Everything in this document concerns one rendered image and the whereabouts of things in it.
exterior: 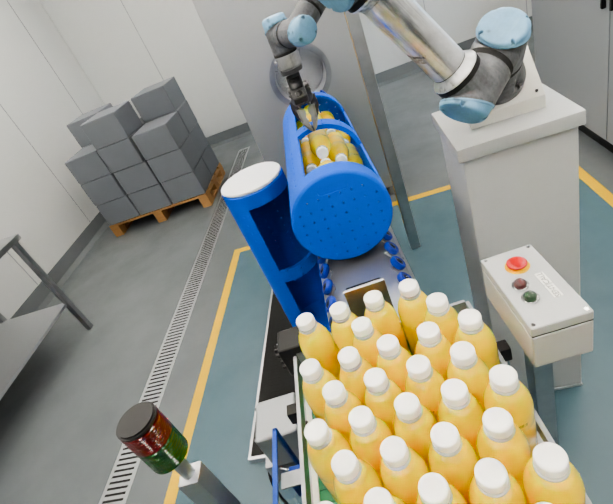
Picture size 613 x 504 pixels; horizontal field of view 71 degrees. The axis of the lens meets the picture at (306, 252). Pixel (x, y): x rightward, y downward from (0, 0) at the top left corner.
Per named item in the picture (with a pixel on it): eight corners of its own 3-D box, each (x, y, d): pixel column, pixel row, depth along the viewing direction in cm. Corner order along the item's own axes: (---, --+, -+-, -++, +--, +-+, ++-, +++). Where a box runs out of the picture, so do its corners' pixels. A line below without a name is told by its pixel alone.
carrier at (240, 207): (286, 338, 229) (334, 341, 215) (209, 202, 182) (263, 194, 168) (305, 300, 248) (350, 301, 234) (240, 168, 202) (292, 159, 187)
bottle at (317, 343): (355, 381, 98) (329, 326, 88) (328, 398, 97) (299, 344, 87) (341, 362, 103) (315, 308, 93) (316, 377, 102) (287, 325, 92)
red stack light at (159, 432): (175, 413, 67) (162, 398, 65) (167, 451, 62) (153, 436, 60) (139, 424, 68) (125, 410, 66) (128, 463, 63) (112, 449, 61)
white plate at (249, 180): (209, 199, 182) (210, 201, 183) (262, 191, 168) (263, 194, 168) (240, 166, 201) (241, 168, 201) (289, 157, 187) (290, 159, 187)
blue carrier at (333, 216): (353, 143, 198) (336, 81, 183) (402, 243, 125) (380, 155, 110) (295, 163, 201) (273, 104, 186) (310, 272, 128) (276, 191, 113)
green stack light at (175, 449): (191, 430, 70) (176, 413, 67) (185, 468, 65) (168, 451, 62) (156, 441, 71) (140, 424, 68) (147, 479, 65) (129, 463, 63)
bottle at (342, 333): (354, 357, 103) (330, 303, 93) (383, 358, 100) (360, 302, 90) (347, 382, 98) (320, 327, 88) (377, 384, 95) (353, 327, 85)
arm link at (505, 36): (533, 44, 107) (544, 4, 95) (507, 91, 107) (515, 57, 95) (486, 32, 112) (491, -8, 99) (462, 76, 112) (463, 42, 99)
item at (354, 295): (394, 310, 107) (382, 273, 101) (397, 317, 105) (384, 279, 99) (356, 322, 109) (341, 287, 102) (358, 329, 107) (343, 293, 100)
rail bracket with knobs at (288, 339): (324, 348, 110) (310, 320, 104) (327, 369, 104) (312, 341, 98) (288, 359, 111) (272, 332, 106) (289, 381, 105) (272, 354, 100)
